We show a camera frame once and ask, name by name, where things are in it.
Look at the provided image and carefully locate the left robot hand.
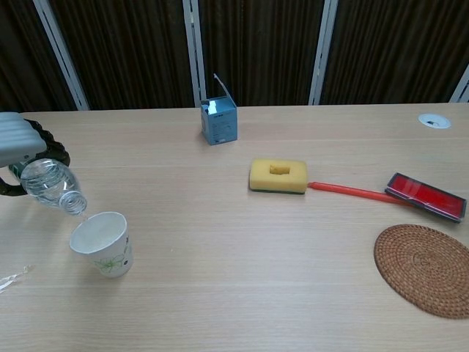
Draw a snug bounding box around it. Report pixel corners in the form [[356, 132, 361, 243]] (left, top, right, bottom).
[[0, 111, 71, 198]]

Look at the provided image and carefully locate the clear plastic water bottle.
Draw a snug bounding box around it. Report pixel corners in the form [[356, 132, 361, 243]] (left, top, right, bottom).
[[9, 158, 89, 217]]

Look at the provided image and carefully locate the white paper cup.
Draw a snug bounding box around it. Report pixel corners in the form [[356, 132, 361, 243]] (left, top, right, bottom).
[[68, 211, 133, 279]]

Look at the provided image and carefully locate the open blue cardboard box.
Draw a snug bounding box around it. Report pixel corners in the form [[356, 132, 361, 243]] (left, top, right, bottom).
[[199, 73, 239, 147]]

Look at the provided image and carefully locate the yellow sponge with hole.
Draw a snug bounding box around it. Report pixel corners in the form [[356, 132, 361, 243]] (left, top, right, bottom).
[[248, 158, 309, 195]]

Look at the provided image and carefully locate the red pen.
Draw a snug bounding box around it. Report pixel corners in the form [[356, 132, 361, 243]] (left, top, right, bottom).
[[306, 180, 413, 207]]

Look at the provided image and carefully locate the red ink pad case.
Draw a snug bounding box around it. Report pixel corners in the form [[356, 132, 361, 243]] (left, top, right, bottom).
[[383, 171, 468, 224]]

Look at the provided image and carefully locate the round woven rattan coaster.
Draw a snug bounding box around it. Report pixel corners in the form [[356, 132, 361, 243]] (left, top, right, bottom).
[[373, 224, 469, 319]]

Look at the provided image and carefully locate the grey metal partition post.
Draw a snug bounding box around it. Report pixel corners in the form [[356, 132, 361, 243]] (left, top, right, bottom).
[[32, 0, 91, 111], [309, 0, 339, 106], [182, 0, 207, 108], [449, 65, 469, 103]]

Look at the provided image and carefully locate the white table cable grommet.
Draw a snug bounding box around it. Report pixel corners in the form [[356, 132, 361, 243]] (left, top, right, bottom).
[[418, 113, 452, 130]]

